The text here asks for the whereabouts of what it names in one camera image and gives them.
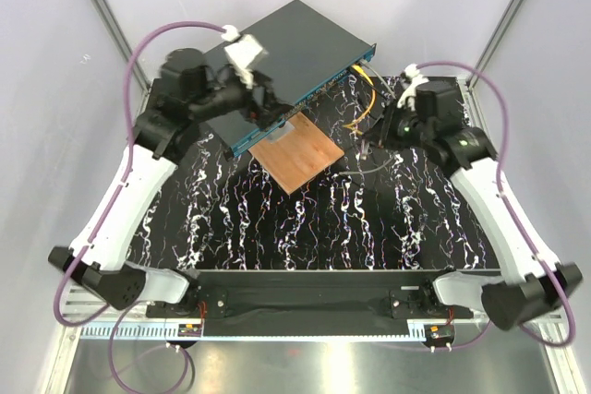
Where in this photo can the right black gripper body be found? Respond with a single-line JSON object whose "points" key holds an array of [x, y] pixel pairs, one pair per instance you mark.
{"points": [[402, 129]]}

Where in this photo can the black marble pattern mat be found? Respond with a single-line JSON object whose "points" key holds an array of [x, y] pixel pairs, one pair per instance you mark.
{"points": [[390, 211]]}

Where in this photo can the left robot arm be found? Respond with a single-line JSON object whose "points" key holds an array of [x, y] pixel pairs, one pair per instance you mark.
{"points": [[184, 96]]}

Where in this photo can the grey metal bracket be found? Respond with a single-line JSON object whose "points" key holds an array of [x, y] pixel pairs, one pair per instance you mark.
{"points": [[280, 131]]}

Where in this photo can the teal network switch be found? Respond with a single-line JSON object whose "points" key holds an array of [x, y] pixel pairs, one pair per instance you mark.
{"points": [[307, 54]]}

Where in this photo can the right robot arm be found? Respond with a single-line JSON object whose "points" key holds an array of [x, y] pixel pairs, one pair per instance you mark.
{"points": [[533, 281]]}

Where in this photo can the small brass metal part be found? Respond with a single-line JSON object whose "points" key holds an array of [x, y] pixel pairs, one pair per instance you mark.
{"points": [[364, 150]]}

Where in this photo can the wooden board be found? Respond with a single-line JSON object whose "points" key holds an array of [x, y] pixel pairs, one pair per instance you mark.
{"points": [[299, 157]]}

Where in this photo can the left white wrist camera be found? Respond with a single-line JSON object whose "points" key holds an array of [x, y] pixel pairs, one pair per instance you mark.
{"points": [[243, 52]]}

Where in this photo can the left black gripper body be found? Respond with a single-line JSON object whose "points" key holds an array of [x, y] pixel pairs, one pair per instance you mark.
{"points": [[253, 108]]}

